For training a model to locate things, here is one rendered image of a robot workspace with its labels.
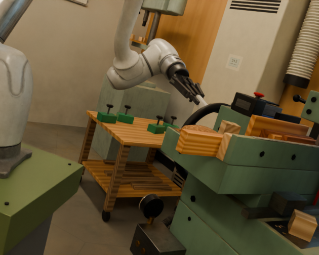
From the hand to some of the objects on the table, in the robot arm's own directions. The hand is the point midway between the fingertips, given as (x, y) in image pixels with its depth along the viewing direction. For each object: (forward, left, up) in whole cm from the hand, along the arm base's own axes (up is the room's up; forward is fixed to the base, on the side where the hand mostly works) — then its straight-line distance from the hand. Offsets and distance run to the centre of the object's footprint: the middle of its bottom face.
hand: (200, 103), depth 112 cm
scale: (+24, -38, +3) cm, 45 cm away
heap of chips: (-4, -40, -3) cm, 40 cm away
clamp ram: (+16, -25, -2) cm, 30 cm away
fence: (+24, -38, -3) cm, 45 cm away
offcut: (+3, -30, -3) cm, 30 cm away
